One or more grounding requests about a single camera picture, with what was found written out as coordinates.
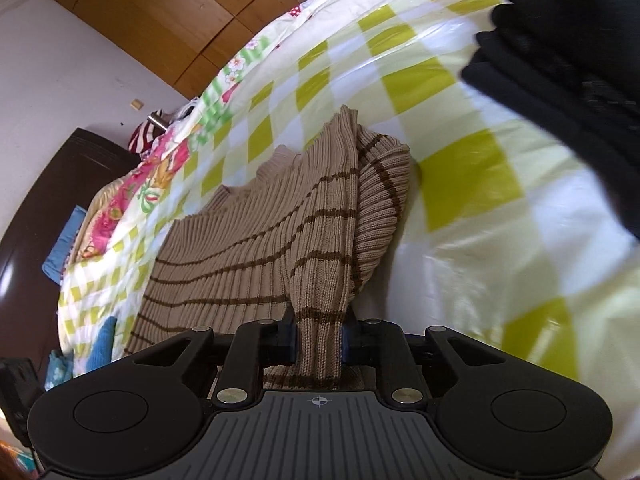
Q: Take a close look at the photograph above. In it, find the checked cartoon print blanket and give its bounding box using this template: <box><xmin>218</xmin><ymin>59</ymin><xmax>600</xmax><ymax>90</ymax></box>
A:
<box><xmin>55</xmin><ymin>0</ymin><xmax>640</xmax><ymax>386</ymax></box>

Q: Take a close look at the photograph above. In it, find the black cloth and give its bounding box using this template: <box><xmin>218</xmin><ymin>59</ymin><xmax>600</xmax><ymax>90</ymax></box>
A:
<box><xmin>460</xmin><ymin>0</ymin><xmax>640</xmax><ymax>241</ymax></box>

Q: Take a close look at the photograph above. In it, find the dark wooden headboard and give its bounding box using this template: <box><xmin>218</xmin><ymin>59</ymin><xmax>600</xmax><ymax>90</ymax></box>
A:
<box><xmin>0</xmin><ymin>127</ymin><xmax>142</xmax><ymax>361</ymax></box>

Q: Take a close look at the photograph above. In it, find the blue cloth on headboard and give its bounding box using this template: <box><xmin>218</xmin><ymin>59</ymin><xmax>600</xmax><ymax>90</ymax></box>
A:
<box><xmin>42</xmin><ymin>204</ymin><xmax>85</xmax><ymax>281</ymax></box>

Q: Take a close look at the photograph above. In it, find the black box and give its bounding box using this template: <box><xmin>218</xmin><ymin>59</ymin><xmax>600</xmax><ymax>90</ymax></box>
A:
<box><xmin>0</xmin><ymin>356</ymin><xmax>45</xmax><ymax>456</ymax></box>

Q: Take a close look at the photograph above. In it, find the blue towel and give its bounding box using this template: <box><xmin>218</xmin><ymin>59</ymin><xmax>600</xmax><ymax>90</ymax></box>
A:
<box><xmin>85</xmin><ymin>316</ymin><xmax>119</xmax><ymax>375</ymax></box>

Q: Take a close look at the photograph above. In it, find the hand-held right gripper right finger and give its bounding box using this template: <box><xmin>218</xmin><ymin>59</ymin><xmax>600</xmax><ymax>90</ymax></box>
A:
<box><xmin>342</xmin><ymin>317</ymin><xmax>506</xmax><ymax>406</ymax></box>

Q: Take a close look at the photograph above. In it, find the red white striped cloth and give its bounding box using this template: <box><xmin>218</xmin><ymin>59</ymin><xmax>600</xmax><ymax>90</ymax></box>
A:
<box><xmin>127</xmin><ymin>109</ymin><xmax>173</xmax><ymax>155</ymax></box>

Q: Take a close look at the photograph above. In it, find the wooden wardrobe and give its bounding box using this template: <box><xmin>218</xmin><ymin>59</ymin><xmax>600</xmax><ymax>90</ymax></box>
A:
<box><xmin>44</xmin><ymin>0</ymin><xmax>363</xmax><ymax>102</ymax></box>

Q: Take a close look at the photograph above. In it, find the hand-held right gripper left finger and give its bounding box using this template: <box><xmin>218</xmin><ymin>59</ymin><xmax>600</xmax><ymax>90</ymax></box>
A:
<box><xmin>132</xmin><ymin>305</ymin><xmax>299</xmax><ymax>407</ymax></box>

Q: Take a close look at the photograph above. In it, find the light blue patterned cloth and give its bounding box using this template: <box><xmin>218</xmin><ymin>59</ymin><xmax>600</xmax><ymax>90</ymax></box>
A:
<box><xmin>46</xmin><ymin>349</ymin><xmax>75</xmax><ymax>388</ymax></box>

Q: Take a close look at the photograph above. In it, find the beige striped knit sweater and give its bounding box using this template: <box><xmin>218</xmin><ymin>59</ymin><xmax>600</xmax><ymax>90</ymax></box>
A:
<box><xmin>125</xmin><ymin>105</ymin><xmax>413</xmax><ymax>392</ymax></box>

